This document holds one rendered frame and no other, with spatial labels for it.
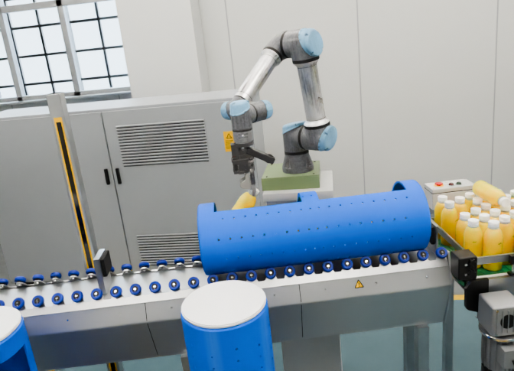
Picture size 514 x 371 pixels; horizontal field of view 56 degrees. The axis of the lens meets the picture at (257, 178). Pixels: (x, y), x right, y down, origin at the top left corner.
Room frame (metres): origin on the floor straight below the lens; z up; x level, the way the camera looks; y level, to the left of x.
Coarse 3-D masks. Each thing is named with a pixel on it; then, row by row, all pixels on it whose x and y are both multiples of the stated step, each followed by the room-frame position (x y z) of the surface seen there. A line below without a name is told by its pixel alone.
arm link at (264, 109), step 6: (252, 102) 1.89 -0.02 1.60; (258, 102) 1.88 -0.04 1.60; (264, 102) 1.88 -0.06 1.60; (258, 108) 1.84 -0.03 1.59; (264, 108) 1.86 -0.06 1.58; (270, 108) 1.88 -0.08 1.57; (258, 114) 1.83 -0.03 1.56; (264, 114) 1.85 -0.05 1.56; (270, 114) 1.88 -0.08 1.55; (258, 120) 1.84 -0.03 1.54
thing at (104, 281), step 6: (102, 252) 1.80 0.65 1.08; (108, 252) 1.82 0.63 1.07; (96, 258) 1.76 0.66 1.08; (102, 258) 1.76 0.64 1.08; (108, 258) 1.81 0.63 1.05; (96, 264) 1.74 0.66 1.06; (102, 264) 1.75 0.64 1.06; (108, 264) 1.79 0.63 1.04; (96, 270) 1.74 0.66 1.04; (102, 270) 1.75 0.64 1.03; (108, 270) 1.77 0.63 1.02; (96, 276) 1.74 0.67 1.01; (102, 276) 1.74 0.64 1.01; (108, 276) 1.81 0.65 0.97; (102, 282) 1.74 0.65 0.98; (108, 282) 1.79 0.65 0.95; (102, 288) 1.74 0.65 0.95; (108, 288) 1.78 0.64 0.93; (102, 294) 1.74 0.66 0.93
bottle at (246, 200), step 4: (248, 192) 1.81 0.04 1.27; (240, 196) 1.81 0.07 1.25; (244, 196) 1.79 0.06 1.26; (248, 196) 1.79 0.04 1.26; (256, 196) 1.80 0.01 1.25; (240, 200) 1.79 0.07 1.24; (244, 200) 1.78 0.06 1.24; (248, 200) 1.78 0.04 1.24; (252, 200) 1.79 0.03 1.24; (236, 204) 1.80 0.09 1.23; (240, 204) 1.78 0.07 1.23; (244, 204) 1.78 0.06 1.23; (248, 204) 1.78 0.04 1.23; (252, 204) 1.79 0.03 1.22; (232, 208) 1.81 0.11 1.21; (236, 208) 1.79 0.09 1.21; (240, 208) 1.78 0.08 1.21
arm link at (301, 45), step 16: (288, 32) 2.12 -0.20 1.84; (304, 32) 2.06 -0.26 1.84; (288, 48) 2.10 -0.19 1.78; (304, 48) 2.04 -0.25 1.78; (320, 48) 2.08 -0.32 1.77; (304, 64) 2.07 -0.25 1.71; (304, 80) 2.09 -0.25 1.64; (304, 96) 2.11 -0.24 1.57; (320, 96) 2.11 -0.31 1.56; (320, 112) 2.10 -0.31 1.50; (304, 128) 2.14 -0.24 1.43; (320, 128) 2.09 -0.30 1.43; (304, 144) 2.14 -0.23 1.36; (320, 144) 2.08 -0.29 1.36
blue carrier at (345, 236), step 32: (384, 192) 1.76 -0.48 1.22; (416, 192) 1.75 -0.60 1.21; (224, 224) 1.70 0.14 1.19; (256, 224) 1.69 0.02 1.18; (288, 224) 1.69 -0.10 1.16; (320, 224) 1.68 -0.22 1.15; (352, 224) 1.68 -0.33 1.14; (384, 224) 1.68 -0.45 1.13; (416, 224) 1.68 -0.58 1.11; (224, 256) 1.66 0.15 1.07; (256, 256) 1.67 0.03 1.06; (288, 256) 1.68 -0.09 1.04; (320, 256) 1.69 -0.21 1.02; (352, 256) 1.72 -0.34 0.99
